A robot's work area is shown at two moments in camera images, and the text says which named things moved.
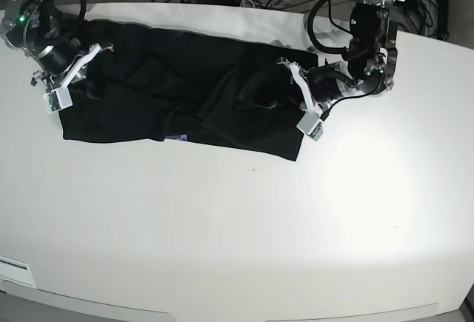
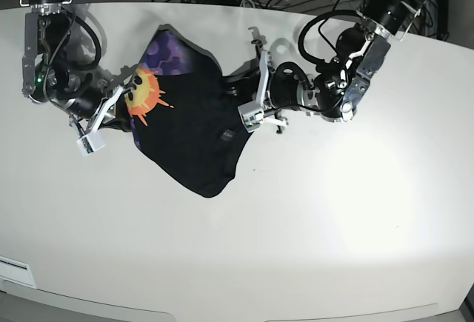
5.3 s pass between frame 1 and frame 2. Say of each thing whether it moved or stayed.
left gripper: moved
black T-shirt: moved
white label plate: stayed
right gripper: moved
